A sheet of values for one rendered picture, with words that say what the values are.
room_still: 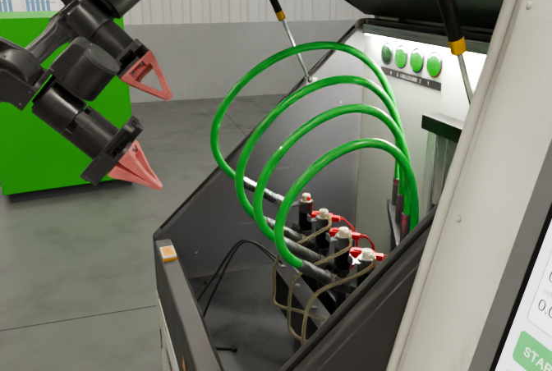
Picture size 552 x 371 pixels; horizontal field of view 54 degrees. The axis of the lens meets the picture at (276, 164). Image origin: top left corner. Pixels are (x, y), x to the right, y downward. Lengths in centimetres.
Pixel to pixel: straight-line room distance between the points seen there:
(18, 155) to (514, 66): 384
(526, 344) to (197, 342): 56
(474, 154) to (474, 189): 4
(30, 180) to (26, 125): 41
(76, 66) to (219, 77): 679
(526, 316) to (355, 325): 24
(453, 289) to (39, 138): 374
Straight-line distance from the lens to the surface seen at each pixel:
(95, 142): 79
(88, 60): 76
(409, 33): 116
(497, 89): 68
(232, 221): 136
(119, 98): 421
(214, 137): 94
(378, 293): 75
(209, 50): 746
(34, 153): 424
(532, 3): 68
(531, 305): 61
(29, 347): 276
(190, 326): 103
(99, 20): 96
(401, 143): 90
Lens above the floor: 154
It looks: 19 degrees down
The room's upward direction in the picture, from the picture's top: straight up
